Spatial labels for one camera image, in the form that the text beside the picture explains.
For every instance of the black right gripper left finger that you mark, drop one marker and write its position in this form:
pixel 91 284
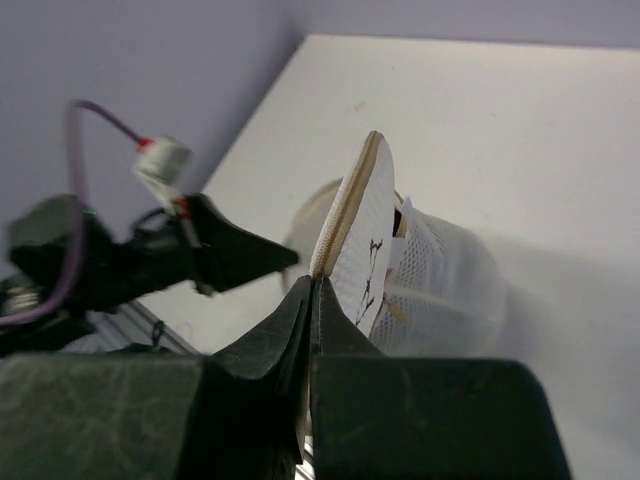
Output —
pixel 237 414

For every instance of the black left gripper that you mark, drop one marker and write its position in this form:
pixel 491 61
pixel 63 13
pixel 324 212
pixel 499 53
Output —
pixel 223 255

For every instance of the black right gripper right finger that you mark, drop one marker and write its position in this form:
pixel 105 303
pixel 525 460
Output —
pixel 380 417

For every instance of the white mesh laundry bag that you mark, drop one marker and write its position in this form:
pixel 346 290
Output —
pixel 437 292

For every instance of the black bra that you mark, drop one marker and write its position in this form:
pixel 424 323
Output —
pixel 400 224

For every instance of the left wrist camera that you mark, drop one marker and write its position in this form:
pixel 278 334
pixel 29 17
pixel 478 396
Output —
pixel 159 165

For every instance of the aluminium table edge rail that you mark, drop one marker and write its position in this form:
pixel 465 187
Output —
pixel 134 324

